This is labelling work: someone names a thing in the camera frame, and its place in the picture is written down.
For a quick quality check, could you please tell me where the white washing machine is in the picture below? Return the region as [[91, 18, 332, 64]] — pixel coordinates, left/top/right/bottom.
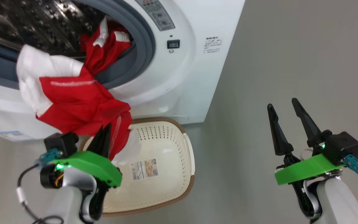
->
[[0, 0, 246, 142]]

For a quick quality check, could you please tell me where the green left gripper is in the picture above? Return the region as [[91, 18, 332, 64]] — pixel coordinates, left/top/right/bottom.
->
[[53, 123, 123, 220]]

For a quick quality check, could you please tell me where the teal left camera connector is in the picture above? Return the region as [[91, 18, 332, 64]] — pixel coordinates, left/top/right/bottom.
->
[[34, 148, 63, 167]]

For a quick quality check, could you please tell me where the grey rubber door gasket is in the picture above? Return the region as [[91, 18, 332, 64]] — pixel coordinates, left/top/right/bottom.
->
[[0, 0, 156, 91]]

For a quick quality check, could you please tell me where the paper label in basket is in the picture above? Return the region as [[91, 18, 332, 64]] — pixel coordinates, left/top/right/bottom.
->
[[130, 158, 159, 181]]

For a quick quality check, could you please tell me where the grey warning sticker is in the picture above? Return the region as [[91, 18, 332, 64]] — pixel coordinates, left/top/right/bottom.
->
[[135, 0, 176, 31]]

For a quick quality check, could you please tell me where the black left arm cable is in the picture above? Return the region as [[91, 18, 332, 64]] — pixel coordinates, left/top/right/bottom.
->
[[16, 164, 65, 224]]

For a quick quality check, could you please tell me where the perforated steel drum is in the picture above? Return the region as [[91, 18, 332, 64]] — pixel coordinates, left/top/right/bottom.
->
[[0, 0, 105, 59]]

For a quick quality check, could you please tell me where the red and white garment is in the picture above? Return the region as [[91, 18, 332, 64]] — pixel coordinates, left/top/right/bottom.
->
[[16, 16, 142, 166]]

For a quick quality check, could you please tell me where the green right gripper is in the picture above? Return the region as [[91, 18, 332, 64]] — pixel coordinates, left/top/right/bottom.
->
[[267, 98, 347, 186]]

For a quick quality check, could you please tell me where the blue energy label sticker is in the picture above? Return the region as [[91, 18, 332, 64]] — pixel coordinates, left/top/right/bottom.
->
[[0, 131, 35, 142]]

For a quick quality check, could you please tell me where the cream perforated laundry basket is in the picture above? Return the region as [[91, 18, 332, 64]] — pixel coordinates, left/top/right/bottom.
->
[[79, 117, 195, 217]]

